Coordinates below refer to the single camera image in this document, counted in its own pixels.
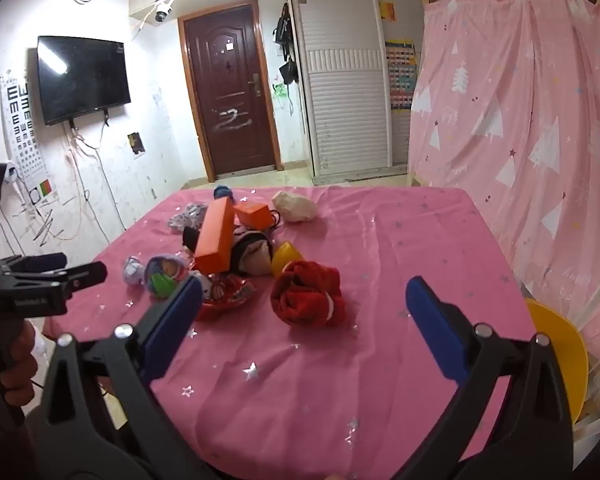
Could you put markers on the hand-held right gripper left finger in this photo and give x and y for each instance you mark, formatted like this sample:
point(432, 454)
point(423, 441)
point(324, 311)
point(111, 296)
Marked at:
point(172, 327)

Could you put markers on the colourful grid wall poster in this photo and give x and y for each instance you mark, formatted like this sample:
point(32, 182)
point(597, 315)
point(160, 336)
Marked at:
point(401, 75)

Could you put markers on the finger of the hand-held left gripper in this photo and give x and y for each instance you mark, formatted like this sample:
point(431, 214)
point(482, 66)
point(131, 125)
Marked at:
point(37, 263)
point(87, 274)

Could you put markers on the white security camera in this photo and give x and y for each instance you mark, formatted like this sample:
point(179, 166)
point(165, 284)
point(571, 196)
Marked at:
point(162, 10)

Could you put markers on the white crumpled sock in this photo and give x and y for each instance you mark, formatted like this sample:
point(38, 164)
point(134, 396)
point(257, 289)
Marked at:
point(294, 206)

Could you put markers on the pink tree print curtain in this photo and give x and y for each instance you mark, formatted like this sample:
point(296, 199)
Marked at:
point(520, 135)

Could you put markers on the blue ball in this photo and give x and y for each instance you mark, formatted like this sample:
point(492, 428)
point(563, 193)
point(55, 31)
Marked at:
point(223, 192)

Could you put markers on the red cloth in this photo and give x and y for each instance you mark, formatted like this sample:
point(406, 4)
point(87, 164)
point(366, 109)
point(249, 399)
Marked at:
point(305, 295)

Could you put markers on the yellow plastic basin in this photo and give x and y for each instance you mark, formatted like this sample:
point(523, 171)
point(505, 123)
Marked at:
point(562, 355)

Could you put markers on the person's left hand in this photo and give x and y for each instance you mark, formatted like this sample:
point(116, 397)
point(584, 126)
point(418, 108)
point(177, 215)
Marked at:
point(17, 360)

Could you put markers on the red snack wrapper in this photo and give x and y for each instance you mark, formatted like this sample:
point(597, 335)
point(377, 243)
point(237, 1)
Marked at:
point(227, 297)

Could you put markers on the small orange box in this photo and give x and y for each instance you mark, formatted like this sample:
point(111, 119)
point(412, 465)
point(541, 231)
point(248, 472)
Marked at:
point(252, 215)

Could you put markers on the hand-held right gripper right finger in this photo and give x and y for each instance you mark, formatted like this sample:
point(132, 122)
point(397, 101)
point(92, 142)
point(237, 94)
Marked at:
point(437, 330)

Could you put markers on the dark brown door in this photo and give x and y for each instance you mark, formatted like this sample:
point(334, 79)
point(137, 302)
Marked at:
point(230, 90)

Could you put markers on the pink starred tablecloth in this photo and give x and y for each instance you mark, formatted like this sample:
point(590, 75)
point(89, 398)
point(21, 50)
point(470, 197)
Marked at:
point(330, 390)

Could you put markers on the black hanging bag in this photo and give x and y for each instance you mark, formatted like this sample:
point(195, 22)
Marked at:
point(284, 25)
point(288, 72)

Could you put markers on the yellow orange wall sticker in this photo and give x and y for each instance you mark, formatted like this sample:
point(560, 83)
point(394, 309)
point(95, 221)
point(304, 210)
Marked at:
point(387, 10)

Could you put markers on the black wall television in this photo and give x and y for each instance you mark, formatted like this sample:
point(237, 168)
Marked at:
point(82, 80)

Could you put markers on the colourful rolled sock green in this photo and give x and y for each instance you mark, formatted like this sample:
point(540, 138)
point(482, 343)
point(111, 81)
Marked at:
point(164, 275)

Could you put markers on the tall orange box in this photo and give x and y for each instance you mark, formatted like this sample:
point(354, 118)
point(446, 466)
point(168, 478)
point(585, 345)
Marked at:
point(215, 240)

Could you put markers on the eye chart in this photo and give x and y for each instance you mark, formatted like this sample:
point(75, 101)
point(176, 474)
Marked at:
point(22, 135)

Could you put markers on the white louvered wardrobe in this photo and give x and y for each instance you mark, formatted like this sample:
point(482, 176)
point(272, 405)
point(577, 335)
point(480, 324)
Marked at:
point(345, 85)

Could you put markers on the black and white cloth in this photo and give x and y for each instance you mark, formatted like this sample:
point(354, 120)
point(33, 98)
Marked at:
point(252, 255)

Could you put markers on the small grey white sock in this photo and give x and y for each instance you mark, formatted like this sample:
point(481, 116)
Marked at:
point(133, 270)

